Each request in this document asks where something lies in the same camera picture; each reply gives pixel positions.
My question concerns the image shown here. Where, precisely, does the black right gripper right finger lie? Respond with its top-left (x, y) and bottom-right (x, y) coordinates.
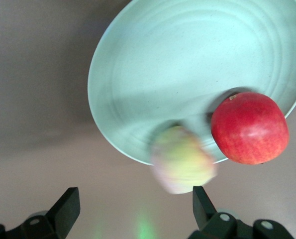
top-left (187, 185), bottom-right (296, 239)

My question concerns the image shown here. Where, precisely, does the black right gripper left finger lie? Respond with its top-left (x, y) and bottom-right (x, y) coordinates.
top-left (0, 187), bottom-right (81, 239)

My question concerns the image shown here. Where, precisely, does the yellow pink peach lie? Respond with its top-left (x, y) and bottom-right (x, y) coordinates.
top-left (149, 125), bottom-right (218, 195)

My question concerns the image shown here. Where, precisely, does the red apple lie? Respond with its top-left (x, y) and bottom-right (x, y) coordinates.
top-left (210, 91), bottom-right (290, 165)

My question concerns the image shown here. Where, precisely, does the brown table cloth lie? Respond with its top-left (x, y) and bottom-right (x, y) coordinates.
top-left (0, 0), bottom-right (296, 239)

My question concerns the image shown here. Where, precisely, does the light green plate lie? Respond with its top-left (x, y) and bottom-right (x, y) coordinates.
top-left (87, 0), bottom-right (296, 166)

